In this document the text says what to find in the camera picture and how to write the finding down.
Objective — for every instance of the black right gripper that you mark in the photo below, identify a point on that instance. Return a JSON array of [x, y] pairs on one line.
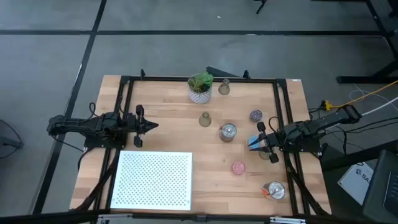
[[273, 140]]

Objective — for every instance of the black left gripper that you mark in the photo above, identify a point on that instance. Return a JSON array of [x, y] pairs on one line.
[[139, 126]]

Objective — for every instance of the green ribbed glass candle holder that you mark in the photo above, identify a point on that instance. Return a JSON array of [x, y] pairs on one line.
[[264, 155], [224, 89], [205, 120]]

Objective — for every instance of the blue patterned round tin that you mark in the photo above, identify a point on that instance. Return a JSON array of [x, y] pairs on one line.
[[252, 141]]

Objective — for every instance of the purple patterned round tin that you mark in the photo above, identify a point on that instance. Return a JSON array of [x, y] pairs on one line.
[[256, 115]]

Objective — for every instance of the pink patterned round tin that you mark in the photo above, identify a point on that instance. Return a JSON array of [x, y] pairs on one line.
[[238, 167]]

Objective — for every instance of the clear glass jar candle holder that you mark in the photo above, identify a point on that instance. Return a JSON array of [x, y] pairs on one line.
[[228, 132]]

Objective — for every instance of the glass jar holder orange tag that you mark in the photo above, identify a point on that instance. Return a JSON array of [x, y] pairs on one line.
[[276, 190]]

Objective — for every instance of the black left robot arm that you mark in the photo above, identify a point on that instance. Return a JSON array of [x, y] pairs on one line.
[[77, 126]]

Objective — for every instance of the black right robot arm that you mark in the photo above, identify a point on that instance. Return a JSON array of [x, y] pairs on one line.
[[326, 121]]

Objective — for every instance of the plant in triangle-patterned pot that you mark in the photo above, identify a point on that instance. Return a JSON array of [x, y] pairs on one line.
[[200, 93]]

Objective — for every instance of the white perforated metal shelf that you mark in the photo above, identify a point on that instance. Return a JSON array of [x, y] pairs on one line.
[[149, 193]]

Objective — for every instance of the black table beam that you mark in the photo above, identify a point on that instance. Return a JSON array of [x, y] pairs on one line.
[[357, 156]]

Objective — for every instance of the white printed paper box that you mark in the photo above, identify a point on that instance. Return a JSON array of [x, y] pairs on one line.
[[354, 183]]

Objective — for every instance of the black crossbar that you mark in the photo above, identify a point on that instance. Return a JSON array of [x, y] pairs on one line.
[[62, 216]]

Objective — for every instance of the black tripod leg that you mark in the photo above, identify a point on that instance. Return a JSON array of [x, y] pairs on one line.
[[261, 6]]

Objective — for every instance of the grey chair base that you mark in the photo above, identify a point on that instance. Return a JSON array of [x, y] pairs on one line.
[[9, 143]]

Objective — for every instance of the black aluminium table frame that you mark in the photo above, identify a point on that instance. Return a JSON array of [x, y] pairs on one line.
[[161, 78]]

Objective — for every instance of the black desk frame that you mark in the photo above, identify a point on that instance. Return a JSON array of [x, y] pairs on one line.
[[357, 80]]

